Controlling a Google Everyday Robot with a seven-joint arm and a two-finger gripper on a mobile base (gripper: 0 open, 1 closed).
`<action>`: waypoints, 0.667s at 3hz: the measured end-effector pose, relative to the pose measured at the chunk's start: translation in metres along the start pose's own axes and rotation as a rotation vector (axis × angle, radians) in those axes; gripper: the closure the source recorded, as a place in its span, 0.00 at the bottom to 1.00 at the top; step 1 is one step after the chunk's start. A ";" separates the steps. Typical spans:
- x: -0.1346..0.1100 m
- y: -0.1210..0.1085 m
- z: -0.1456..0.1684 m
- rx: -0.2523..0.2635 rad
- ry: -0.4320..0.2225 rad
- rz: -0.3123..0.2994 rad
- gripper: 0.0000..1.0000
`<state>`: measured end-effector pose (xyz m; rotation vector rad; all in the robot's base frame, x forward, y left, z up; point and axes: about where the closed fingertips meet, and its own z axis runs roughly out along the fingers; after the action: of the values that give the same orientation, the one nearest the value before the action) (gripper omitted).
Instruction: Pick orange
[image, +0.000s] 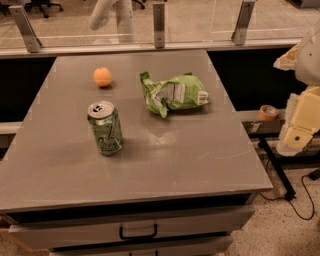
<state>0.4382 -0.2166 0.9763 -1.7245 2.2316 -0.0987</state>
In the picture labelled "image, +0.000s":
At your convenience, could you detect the middle metal bracket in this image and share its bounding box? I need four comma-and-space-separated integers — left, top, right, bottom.
153, 3, 165, 49

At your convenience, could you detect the lower grey drawer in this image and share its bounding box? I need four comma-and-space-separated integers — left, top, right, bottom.
49, 236, 232, 256

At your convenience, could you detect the metal bracket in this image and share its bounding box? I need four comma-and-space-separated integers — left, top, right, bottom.
153, 3, 165, 49
9, 5, 42, 53
231, 0, 255, 46

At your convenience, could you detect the right metal bracket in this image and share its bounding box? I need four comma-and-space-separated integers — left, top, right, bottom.
231, 0, 255, 46

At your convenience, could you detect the green soda can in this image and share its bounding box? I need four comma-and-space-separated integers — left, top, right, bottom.
87, 100, 123, 156

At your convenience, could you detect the orange tape roll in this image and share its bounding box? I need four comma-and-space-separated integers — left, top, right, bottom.
258, 105, 279, 121

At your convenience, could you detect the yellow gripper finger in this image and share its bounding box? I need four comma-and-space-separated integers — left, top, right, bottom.
276, 86, 320, 156

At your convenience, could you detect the left metal bracket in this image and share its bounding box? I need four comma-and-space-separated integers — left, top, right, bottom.
9, 5, 42, 53

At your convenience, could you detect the grey drawer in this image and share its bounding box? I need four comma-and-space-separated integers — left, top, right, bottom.
49, 236, 232, 256
9, 205, 254, 249

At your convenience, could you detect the upper grey drawer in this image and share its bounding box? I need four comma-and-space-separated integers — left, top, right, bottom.
9, 205, 254, 249

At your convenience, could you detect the green chip bag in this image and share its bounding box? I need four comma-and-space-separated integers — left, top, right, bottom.
140, 71, 210, 118

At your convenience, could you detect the black office chair base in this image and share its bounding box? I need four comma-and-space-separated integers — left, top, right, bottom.
24, 0, 64, 18

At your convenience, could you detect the black metal leg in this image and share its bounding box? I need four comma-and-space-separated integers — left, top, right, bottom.
258, 136, 296, 202

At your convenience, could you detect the black drawer handle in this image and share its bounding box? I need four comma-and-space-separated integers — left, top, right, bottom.
118, 224, 158, 241

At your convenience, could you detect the orange fruit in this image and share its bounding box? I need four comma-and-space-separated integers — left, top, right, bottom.
94, 68, 112, 87

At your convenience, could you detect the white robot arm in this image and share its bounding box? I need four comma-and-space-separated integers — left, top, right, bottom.
273, 21, 320, 156

